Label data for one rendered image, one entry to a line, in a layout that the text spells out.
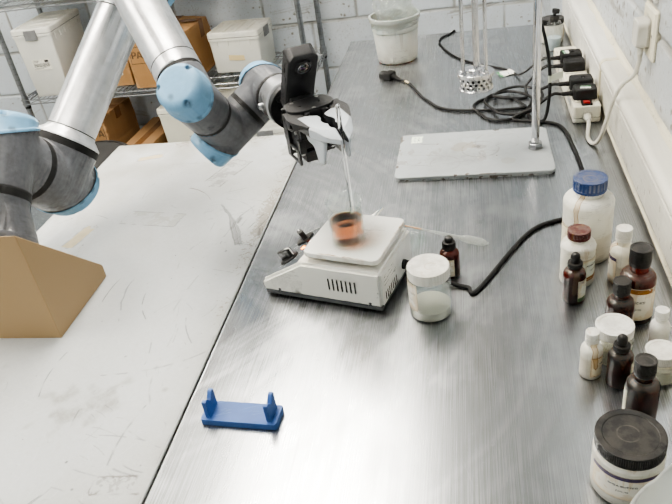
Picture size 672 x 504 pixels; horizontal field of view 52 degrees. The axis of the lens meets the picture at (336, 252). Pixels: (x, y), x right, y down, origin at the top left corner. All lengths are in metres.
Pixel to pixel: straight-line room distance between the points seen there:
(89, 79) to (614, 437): 1.02
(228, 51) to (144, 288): 2.22
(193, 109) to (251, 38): 2.20
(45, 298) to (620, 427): 0.79
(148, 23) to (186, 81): 0.14
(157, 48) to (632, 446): 0.83
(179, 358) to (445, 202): 0.55
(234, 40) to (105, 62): 1.95
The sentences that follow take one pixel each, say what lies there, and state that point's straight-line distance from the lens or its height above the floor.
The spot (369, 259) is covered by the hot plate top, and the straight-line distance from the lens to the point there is 0.96.
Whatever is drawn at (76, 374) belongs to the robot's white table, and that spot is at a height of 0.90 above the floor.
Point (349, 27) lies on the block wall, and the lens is 3.47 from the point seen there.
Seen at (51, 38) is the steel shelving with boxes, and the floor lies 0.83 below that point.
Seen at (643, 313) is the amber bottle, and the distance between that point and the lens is 0.98.
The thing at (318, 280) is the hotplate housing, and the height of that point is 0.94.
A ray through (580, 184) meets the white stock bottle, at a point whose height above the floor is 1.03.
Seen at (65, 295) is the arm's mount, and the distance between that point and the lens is 1.15.
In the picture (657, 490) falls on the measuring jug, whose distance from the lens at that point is 0.62.
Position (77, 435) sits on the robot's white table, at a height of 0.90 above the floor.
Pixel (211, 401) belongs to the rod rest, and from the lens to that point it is 0.89.
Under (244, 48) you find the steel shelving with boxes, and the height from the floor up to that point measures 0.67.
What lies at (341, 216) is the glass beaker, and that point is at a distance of 0.96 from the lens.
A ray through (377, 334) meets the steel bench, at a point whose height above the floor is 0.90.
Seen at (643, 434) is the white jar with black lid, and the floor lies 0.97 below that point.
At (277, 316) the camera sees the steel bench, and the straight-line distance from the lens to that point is 1.03.
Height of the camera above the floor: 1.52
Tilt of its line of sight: 32 degrees down
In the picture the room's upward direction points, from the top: 9 degrees counter-clockwise
